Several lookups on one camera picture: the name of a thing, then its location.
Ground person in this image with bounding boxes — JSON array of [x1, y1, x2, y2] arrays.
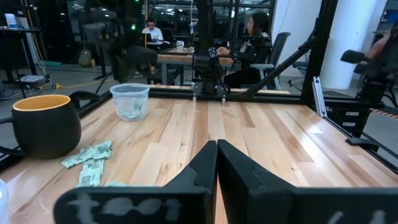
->
[[141, 18, 165, 43], [216, 12, 274, 90]]

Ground black control box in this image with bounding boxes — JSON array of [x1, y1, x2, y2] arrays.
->
[[326, 104, 373, 138]]

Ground black aluminium table frame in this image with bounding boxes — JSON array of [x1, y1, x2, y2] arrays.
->
[[70, 0, 398, 175]]

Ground white pillar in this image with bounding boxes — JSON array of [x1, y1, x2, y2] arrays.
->
[[319, 0, 388, 91]]

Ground black shelf stand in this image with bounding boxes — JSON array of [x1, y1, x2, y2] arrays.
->
[[0, 27, 43, 99]]

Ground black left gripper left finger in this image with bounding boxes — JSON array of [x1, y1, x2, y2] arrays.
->
[[53, 139, 218, 224]]

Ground black table edge handle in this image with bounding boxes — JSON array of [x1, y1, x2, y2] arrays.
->
[[346, 138, 380, 153], [70, 90, 101, 110]]

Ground yellow floor cable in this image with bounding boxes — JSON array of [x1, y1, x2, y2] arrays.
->
[[51, 78, 114, 91]]

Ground white wipes canister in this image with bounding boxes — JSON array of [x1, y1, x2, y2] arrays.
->
[[4, 13, 18, 29]]

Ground black mug yellow inside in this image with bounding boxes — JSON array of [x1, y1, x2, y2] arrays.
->
[[0, 94, 82, 160]]

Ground silver aluminium bracket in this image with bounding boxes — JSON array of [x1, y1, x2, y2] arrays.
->
[[312, 76, 328, 118]]

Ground white power box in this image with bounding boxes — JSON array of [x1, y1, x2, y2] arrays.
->
[[19, 74, 48, 85]]

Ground green backpack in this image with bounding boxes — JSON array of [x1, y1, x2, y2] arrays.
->
[[77, 49, 93, 68]]

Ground grey office chair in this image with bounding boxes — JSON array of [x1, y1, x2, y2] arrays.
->
[[250, 31, 292, 91]]

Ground black office chair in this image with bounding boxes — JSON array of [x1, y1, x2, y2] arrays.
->
[[340, 21, 398, 108]]

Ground person's forearm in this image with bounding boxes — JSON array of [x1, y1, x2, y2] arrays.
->
[[365, 29, 394, 60]]

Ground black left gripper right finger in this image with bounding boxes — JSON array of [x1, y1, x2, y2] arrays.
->
[[217, 139, 398, 224]]

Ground wooden desk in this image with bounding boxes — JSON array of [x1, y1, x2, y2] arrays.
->
[[157, 46, 234, 85]]

